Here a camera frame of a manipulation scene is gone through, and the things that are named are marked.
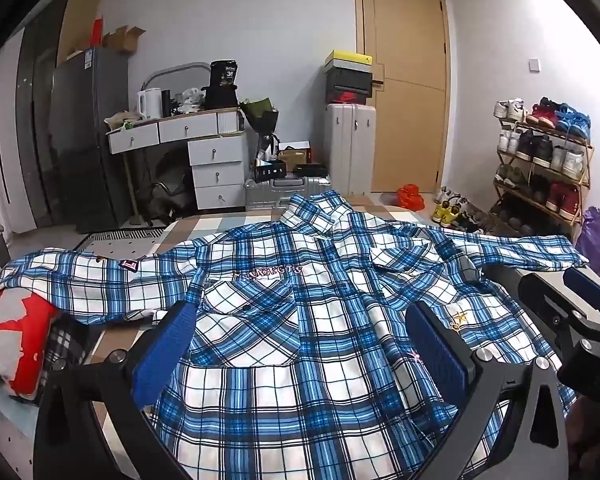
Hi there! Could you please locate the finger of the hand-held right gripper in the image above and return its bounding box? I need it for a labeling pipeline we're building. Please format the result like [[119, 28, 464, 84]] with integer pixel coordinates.
[[517, 271, 581, 333], [564, 264, 600, 317]]

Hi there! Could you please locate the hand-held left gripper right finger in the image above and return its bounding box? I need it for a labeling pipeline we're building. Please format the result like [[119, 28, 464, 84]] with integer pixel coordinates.
[[405, 302, 571, 480]]

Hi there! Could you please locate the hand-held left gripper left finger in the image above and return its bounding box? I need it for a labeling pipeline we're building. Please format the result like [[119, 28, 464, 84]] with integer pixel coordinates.
[[32, 301, 197, 480]]

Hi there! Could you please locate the blue plaid shirt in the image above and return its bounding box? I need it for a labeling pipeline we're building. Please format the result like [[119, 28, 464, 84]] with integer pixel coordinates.
[[0, 190, 588, 480]]

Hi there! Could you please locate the pair of dark shoes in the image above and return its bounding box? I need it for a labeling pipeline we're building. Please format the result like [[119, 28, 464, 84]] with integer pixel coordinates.
[[454, 209, 487, 234]]

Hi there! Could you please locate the striped floor mat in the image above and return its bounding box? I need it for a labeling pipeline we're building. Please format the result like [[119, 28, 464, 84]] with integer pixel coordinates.
[[71, 227, 167, 252]]

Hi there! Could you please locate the pair of yellow shoes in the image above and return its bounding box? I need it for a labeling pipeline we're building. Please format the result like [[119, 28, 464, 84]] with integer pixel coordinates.
[[432, 200, 464, 225]]

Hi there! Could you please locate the bed with checked sheet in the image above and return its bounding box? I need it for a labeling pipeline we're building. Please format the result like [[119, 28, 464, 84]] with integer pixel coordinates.
[[72, 191, 481, 480]]

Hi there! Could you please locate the pair of white sneakers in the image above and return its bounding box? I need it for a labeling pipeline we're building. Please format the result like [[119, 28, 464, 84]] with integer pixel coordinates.
[[434, 185, 469, 206]]

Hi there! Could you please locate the wooden shoe rack with shoes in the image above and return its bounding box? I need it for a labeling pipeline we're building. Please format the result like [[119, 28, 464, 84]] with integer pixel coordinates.
[[492, 96, 593, 233]]

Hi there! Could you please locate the red grey printed cushion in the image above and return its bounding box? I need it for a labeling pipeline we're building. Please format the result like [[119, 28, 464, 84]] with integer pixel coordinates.
[[0, 289, 62, 402]]

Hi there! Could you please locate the red plastic bag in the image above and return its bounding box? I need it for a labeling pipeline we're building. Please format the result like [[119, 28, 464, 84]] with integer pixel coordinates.
[[397, 183, 425, 211]]

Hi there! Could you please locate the black duffel bag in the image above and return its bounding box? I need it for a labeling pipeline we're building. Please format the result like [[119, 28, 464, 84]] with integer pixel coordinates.
[[149, 156, 197, 222]]

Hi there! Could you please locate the silver suitcase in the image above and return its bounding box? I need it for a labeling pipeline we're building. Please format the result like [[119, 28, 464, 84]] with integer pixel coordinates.
[[243, 174, 332, 212]]

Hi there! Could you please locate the white desk with drawers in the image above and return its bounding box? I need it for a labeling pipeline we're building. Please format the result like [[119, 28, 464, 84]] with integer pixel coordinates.
[[106, 107, 252, 224]]

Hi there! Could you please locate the black open box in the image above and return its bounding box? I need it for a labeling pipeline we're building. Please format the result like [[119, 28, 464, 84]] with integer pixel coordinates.
[[252, 158, 287, 184]]

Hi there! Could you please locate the white cabinet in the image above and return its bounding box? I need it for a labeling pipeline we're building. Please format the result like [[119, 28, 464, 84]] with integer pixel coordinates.
[[323, 103, 377, 197]]

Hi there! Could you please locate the black flat box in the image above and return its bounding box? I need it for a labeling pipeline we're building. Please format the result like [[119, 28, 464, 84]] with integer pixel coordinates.
[[292, 162, 329, 179]]

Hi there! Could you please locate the grey refrigerator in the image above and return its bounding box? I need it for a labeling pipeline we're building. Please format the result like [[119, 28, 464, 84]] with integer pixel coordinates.
[[49, 46, 132, 234]]

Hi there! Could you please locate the wooden door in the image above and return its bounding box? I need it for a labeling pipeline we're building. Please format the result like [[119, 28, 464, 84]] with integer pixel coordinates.
[[352, 0, 453, 196]]

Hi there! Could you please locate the brown cardboard box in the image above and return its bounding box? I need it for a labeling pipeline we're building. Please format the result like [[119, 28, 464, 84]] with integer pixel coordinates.
[[278, 145, 314, 171]]

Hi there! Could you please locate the white electric kettle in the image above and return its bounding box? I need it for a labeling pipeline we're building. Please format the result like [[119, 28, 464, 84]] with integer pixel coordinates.
[[137, 88, 164, 121]]

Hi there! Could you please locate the white crumpled bag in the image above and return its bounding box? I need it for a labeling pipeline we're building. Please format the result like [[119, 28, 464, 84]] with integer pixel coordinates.
[[172, 87, 204, 114]]

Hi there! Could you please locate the dark flower bouquet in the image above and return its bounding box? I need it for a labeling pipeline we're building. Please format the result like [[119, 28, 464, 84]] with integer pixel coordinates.
[[239, 97, 281, 162]]

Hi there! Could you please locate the dark wardrobe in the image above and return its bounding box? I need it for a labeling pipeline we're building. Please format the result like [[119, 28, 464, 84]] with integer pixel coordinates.
[[14, 0, 76, 231]]

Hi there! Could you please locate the black red shoe box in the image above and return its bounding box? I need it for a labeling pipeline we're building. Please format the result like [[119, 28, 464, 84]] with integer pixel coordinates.
[[326, 92, 372, 106]]

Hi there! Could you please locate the black labelled box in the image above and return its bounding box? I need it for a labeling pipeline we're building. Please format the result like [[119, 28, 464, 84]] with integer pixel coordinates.
[[209, 60, 239, 89]]

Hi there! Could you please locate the yellow-lid shoe box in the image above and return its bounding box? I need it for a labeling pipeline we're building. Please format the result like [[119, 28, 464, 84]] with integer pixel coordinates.
[[324, 49, 385, 69]]

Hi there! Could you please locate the open cardboard box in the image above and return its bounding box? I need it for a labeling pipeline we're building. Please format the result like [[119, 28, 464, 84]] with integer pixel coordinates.
[[102, 25, 147, 54]]

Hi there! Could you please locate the flat cardboard sheet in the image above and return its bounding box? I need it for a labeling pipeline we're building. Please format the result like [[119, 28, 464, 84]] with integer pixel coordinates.
[[55, 0, 102, 67]]

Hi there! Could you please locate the grey arched frame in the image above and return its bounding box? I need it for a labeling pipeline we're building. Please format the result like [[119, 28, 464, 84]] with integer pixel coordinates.
[[142, 62, 212, 111]]

